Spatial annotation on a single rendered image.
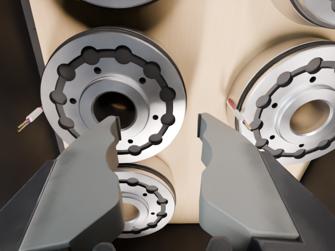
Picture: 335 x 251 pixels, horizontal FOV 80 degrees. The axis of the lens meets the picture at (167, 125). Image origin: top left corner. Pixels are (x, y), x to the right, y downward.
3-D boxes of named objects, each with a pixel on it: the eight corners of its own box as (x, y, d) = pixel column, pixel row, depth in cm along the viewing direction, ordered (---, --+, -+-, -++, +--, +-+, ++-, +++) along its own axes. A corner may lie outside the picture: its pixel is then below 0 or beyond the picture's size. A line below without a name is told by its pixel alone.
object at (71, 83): (20, 32, 12) (14, 33, 12) (187, 29, 12) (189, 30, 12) (66, 161, 17) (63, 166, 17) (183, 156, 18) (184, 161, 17)
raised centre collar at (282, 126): (286, 82, 14) (291, 85, 14) (351, 85, 14) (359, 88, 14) (264, 140, 17) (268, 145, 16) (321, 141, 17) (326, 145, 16)
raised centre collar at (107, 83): (72, 75, 13) (68, 78, 13) (148, 73, 13) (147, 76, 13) (88, 138, 16) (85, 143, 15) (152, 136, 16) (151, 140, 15)
